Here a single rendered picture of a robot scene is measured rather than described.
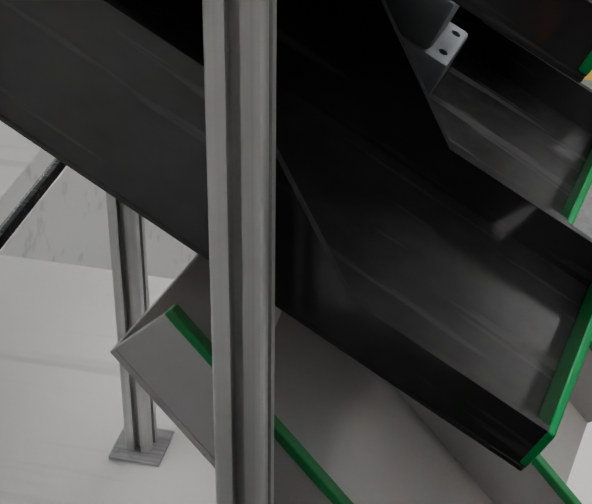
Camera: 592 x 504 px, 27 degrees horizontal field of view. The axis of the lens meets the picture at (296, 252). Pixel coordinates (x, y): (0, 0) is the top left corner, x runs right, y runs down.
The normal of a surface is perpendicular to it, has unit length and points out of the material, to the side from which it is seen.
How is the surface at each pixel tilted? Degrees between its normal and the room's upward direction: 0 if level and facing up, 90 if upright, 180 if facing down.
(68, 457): 0
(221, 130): 90
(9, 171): 0
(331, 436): 45
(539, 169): 25
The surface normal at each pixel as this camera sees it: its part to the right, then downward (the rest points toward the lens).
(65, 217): 0.98, 0.13
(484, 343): 0.40, -0.66
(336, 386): 0.66, -0.44
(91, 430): 0.01, -0.84
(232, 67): -0.22, 0.53
